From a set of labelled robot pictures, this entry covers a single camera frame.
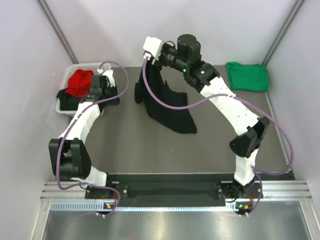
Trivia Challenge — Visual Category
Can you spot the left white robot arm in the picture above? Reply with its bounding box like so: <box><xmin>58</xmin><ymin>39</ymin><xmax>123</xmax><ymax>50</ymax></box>
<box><xmin>48</xmin><ymin>70</ymin><xmax>120</xmax><ymax>199</ymax></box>

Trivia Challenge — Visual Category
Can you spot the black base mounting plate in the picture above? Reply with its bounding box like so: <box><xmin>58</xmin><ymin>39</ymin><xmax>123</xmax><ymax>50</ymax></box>
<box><xmin>84</xmin><ymin>181</ymin><xmax>263</xmax><ymax>201</ymax></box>

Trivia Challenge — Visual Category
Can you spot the white plastic laundry basket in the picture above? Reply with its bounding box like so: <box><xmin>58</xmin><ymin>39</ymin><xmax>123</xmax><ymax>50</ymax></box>
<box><xmin>55</xmin><ymin>62</ymin><xmax>100</xmax><ymax>116</ymax></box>

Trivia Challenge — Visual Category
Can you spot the black t shirt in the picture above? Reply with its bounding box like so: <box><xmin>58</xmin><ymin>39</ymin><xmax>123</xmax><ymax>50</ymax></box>
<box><xmin>134</xmin><ymin>59</ymin><xmax>198</xmax><ymax>135</ymax></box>

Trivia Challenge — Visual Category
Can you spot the black garment in basket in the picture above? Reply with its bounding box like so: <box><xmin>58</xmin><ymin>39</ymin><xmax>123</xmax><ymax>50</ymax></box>
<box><xmin>56</xmin><ymin>88</ymin><xmax>80</xmax><ymax>111</ymax></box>

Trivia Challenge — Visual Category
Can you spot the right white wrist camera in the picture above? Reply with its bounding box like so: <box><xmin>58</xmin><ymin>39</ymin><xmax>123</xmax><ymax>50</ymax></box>
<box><xmin>142</xmin><ymin>36</ymin><xmax>165</xmax><ymax>61</ymax></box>

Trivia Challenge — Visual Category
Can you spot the green folded t shirt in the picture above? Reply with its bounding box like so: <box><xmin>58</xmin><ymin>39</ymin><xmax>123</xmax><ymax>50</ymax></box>
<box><xmin>225</xmin><ymin>62</ymin><xmax>270</xmax><ymax>92</ymax></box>

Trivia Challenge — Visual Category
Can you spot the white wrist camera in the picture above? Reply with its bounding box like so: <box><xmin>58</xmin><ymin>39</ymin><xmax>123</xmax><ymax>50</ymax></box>
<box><xmin>97</xmin><ymin>68</ymin><xmax>116</xmax><ymax>88</ymax></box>
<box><xmin>142</xmin><ymin>36</ymin><xmax>165</xmax><ymax>61</ymax></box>

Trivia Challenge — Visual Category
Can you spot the red t shirt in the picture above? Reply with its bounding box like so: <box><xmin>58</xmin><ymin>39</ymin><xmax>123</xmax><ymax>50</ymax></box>
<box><xmin>66</xmin><ymin>69</ymin><xmax>94</xmax><ymax>98</ymax></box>

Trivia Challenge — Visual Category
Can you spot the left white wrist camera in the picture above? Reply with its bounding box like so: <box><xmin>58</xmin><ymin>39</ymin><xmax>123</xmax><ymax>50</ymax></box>
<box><xmin>97</xmin><ymin>68</ymin><xmax>116</xmax><ymax>88</ymax></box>

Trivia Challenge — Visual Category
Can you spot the grey slotted cable duct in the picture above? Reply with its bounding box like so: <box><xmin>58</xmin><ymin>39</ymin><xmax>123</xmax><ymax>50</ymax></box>
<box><xmin>50</xmin><ymin>201</ymin><xmax>253</xmax><ymax>212</ymax></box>

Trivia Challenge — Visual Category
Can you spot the aluminium frame rail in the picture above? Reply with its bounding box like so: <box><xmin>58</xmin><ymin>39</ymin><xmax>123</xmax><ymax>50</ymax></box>
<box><xmin>40</xmin><ymin>180</ymin><xmax>312</xmax><ymax>201</ymax></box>

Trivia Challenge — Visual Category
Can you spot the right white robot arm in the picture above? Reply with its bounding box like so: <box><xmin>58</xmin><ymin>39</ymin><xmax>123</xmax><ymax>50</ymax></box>
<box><xmin>143</xmin><ymin>34</ymin><xmax>270</xmax><ymax>200</ymax></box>

